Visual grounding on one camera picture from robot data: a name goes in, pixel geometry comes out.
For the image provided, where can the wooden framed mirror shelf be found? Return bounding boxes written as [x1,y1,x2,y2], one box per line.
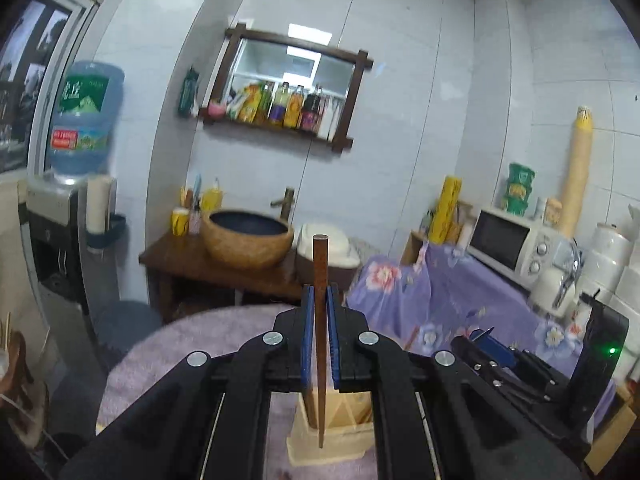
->
[198,24,373,153]

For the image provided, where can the white microwave oven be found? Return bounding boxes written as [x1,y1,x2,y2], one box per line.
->
[466,207,579,290]

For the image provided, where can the blue water jug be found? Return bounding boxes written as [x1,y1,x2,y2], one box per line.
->
[47,61,125,179]

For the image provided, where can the orange sauce bottle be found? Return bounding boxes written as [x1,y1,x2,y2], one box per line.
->
[283,84,305,129]

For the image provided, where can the yellow soap bottle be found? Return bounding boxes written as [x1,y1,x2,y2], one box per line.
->
[200,179,224,214]

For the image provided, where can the yellow mug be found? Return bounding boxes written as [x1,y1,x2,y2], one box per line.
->
[170,207,191,236]

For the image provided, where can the dark wooden side table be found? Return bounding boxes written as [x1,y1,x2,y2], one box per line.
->
[139,233,303,323]

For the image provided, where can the green hanging packet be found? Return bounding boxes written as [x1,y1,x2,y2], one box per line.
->
[178,66,200,118]

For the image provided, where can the cream plastic utensil holder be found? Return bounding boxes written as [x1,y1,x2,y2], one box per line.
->
[286,390,375,467]

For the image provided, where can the dark sauce bottle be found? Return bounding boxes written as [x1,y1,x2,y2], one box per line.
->
[299,87,322,133]

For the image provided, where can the white electric kettle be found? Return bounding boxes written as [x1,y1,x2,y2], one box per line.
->
[528,243,582,320]

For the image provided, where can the brown chopstick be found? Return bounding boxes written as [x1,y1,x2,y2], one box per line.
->
[312,234,329,448]

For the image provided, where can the woven basin sink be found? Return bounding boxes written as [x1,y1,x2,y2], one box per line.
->
[200,209,294,270]

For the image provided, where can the water dispenser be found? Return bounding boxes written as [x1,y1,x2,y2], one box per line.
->
[25,172,126,338]

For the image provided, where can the green instant noodle cups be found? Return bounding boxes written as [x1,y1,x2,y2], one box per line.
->
[501,162,536,217]

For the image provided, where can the yellow roll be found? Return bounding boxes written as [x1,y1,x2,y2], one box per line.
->
[428,176,462,244]

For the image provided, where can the tall paper cup stack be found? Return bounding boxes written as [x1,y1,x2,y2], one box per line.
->
[556,106,593,238]

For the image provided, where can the wooden faucet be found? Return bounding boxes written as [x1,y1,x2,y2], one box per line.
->
[270,188,295,222]

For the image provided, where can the purple floral cloth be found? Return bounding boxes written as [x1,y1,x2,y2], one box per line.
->
[346,243,582,376]

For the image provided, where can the purple striped tablecloth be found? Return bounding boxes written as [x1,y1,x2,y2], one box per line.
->
[96,304,378,479]

